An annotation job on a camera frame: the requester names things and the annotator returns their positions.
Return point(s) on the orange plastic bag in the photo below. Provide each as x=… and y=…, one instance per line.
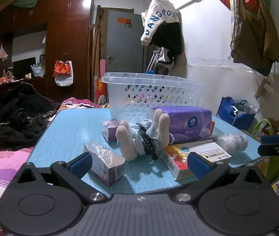
x=60, y=68

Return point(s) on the pink bed sheet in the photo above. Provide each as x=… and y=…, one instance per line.
x=1, y=162

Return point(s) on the black clothes pile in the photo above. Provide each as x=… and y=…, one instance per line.
x=19, y=103

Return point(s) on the crumpled white plastic bag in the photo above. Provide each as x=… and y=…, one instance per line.
x=38, y=70

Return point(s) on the cream plush doll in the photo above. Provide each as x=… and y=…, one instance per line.
x=127, y=142

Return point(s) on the white lettered hoodie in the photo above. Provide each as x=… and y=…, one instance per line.
x=159, y=9

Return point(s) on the red box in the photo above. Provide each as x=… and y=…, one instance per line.
x=100, y=88

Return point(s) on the olive hanging bag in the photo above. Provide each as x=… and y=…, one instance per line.
x=252, y=41

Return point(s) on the green bag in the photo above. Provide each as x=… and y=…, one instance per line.
x=258, y=127

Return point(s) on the pink board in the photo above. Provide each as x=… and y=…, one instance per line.
x=102, y=67

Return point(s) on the white plastic basket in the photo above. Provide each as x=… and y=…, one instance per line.
x=119, y=98

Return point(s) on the orange packet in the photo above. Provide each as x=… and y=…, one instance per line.
x=212, y=127

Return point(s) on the orange white medicine box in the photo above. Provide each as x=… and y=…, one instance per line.
x=176, y=159

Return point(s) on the brown wooden wardrobe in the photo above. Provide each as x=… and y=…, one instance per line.
x=68, y=41

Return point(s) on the small purple tissue packet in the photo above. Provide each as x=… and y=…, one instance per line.
x=111, y=130

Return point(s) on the clear-wrapped purple box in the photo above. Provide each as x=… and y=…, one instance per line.
x=107, y=169

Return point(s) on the large purple tissue pack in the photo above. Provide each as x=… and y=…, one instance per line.
x=191, y=125

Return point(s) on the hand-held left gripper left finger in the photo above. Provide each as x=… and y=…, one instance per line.
x=81, y=164

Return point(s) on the wooden poles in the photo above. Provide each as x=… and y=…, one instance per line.
x=95, y=54

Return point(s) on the wooden wall bracket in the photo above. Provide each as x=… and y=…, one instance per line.
x=263, y=88

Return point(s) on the metal folding frame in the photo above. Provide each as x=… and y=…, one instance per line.
x=152, y=61

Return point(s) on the black hair clip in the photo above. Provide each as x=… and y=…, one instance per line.
x=148, y=142

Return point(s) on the black hanging garment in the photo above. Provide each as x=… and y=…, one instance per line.
x=169, y=39

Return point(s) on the floral blanket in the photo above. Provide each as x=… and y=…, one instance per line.
x=75, y=102

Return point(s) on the black monitor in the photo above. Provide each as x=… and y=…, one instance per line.
x=24, y=67

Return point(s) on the grey door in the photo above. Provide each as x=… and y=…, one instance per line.
x=122, y=44

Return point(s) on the small white hanging bag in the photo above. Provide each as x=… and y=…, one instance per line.
x=3, y=52

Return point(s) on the white roll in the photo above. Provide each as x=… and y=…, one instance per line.
x=230, y=141

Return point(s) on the blue shopping bag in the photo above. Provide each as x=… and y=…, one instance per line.
x=225, y=113

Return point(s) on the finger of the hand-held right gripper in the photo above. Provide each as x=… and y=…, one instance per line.
x=267, y=150
x=272, y=139

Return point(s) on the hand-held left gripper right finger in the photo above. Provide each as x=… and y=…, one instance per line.
x=198, y=166

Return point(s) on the clear plastic bottles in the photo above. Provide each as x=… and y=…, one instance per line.
x=246, y=107

